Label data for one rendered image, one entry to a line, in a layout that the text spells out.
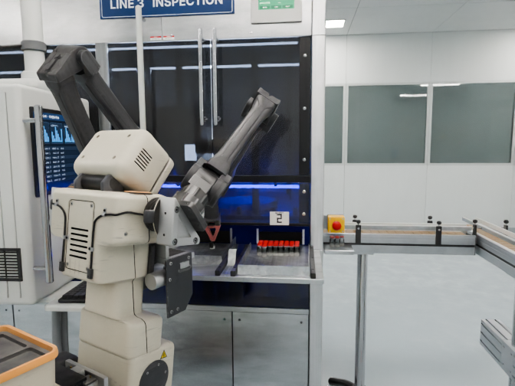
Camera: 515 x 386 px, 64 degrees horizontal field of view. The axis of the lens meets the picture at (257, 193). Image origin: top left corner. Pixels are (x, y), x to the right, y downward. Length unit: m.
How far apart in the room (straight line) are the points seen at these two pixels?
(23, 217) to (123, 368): 0.66
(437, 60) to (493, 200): 2.23
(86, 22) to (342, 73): 4.87
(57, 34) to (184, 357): 1.60
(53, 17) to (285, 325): 1.74
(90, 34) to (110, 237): 1.26
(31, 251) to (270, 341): 1.09
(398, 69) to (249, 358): 5.30
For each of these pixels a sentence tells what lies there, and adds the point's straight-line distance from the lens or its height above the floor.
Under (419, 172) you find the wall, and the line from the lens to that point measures 6.64.
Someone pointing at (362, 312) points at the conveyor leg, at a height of 0.54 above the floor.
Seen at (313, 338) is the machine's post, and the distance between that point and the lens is 2.00.
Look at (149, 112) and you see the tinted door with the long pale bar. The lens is 1.94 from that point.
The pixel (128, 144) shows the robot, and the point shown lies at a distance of 1.07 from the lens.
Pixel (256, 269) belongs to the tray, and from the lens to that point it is 1.50.
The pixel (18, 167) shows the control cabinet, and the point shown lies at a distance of 1.56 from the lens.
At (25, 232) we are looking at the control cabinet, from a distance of 1.58.
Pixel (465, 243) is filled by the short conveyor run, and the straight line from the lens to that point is 2.09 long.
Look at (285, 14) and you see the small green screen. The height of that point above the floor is 1.89.
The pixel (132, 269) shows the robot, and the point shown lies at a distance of 1.11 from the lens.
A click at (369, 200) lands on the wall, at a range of 6.53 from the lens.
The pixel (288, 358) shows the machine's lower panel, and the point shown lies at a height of 0.36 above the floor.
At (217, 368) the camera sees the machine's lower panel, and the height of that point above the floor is 0.30.
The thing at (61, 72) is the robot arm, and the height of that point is 1.53.
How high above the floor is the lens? 1.35
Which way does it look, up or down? 7 degrees down
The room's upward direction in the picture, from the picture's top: straight up
